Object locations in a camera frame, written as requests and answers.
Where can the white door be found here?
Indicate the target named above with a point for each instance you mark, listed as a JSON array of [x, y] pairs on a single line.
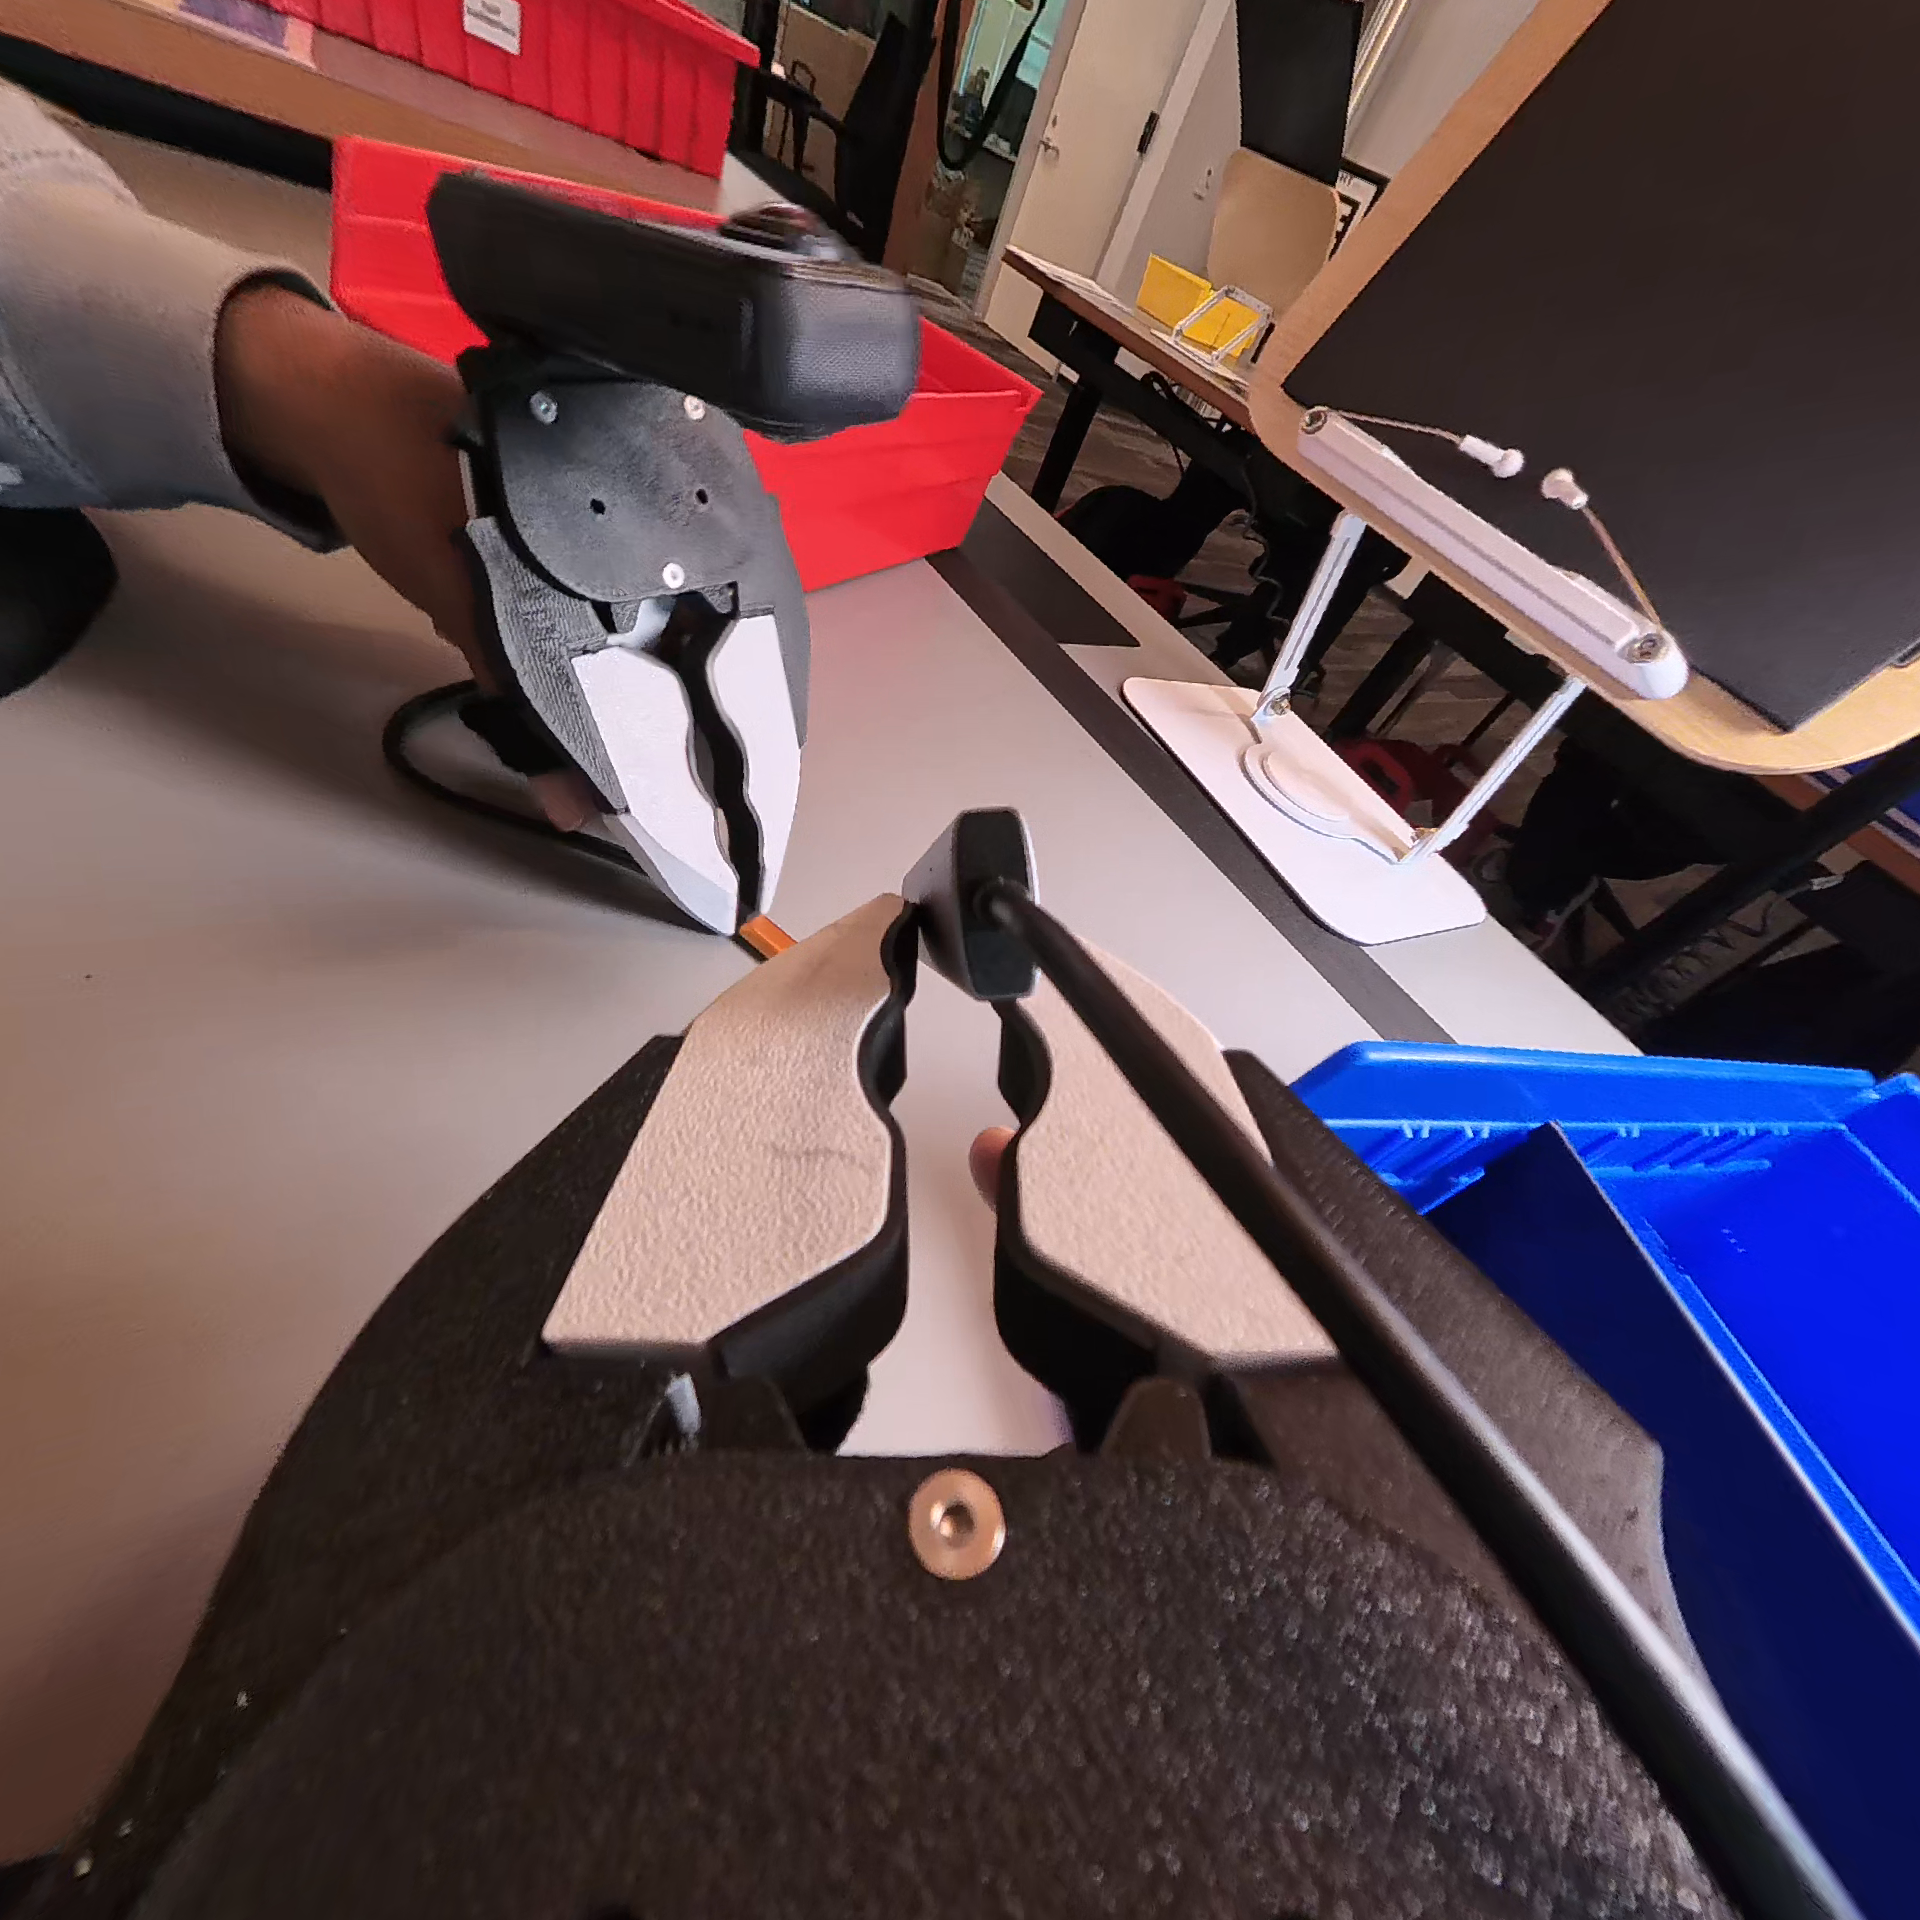
[[1096, 120]]

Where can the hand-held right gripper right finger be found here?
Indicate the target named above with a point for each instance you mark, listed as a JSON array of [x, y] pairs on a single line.
[[1110, 1244]]

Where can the wooden table with black legs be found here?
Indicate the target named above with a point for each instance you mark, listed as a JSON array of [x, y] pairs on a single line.
[[1096, 308]]

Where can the white board stand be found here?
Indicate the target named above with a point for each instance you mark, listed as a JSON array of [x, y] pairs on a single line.
[[1349, 856]]

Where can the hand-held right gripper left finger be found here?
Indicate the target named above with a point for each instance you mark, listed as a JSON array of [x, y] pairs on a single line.
[[734, 1184]]

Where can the black board with wooden edge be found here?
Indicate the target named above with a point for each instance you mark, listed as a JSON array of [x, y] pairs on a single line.
[[1652, 375]]

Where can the blue plastic bin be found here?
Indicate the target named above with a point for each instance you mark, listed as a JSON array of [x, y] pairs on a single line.
[[1770, 1350]]

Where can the person's right hand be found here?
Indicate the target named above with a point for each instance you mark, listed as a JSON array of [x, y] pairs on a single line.
[[990, 1170]]

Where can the red plastic bin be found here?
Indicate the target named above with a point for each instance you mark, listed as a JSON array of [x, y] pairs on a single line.
[[885, 495]]

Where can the person's left hand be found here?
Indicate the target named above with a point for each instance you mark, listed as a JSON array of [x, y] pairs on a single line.
[[359, 436]]

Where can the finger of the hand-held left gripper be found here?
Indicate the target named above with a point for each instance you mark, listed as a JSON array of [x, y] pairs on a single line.
[[768, 721], [646, 751]]

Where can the black office chair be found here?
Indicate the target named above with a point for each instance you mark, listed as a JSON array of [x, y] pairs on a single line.
[[869, 136]]

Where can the red ribbed plastic crate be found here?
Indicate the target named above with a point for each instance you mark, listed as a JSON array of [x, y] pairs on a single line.
[[630, 76]]

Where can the black board on pale stand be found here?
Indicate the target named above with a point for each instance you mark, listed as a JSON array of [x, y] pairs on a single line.
[[1300, 76]]

